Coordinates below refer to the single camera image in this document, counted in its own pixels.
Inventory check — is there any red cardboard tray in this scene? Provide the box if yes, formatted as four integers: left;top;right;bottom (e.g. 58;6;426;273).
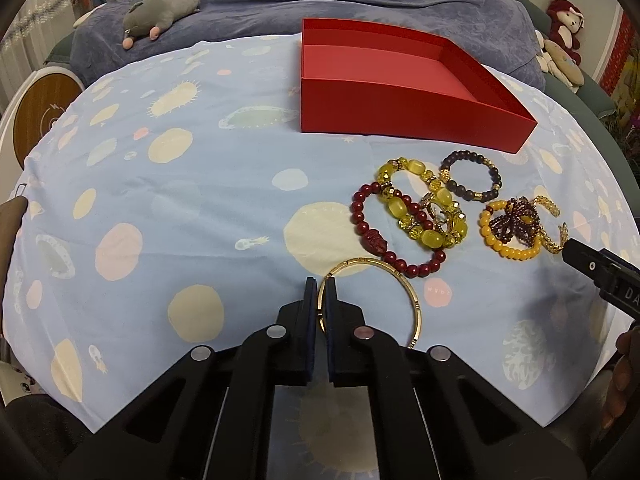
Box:
300;18;537;154

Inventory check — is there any grey plush mole toy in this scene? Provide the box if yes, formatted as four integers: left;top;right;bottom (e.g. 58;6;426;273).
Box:
122;0;200;50

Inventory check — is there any round wooden white device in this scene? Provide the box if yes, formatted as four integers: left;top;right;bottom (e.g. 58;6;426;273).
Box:
1;65;85;200

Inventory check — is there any orange yellow bead bracelet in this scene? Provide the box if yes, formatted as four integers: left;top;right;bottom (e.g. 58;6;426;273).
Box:
477;199;544;261

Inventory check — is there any white sheer curtain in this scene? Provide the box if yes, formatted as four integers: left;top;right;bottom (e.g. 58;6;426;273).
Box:
1;0;75;107

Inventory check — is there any gold chain link bracelet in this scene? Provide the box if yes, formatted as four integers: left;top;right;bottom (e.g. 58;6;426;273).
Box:
530;194;571;256

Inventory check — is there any red monkey plush toy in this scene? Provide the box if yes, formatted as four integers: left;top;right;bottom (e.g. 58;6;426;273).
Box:
547;0;585;65

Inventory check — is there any dark brown bead bracelet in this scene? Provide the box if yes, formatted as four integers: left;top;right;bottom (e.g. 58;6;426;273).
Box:
438;149;504;204

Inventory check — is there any right hand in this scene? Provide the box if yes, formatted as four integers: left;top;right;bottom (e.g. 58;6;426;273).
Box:
602;326;639;429

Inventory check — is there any dark blue velvet blanket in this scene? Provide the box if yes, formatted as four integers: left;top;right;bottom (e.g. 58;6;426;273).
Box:
70;0;546;89

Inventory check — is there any thin gold bangle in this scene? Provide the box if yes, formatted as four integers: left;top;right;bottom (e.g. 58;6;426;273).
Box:
317;257;423;349

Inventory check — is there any garnet multi-strand bead bracelet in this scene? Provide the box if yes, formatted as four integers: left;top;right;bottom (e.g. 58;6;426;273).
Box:
488;197;542;250

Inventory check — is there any dark red bead bracelet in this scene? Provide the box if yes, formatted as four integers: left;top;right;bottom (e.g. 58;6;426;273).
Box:
350;183;448;279

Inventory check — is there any light blue planet-print sheet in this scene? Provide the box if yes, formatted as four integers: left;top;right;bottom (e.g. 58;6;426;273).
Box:
2;36;630;430

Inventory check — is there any yellow stone bead bracelet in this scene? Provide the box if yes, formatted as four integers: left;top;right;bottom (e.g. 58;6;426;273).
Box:
375;157;470;250

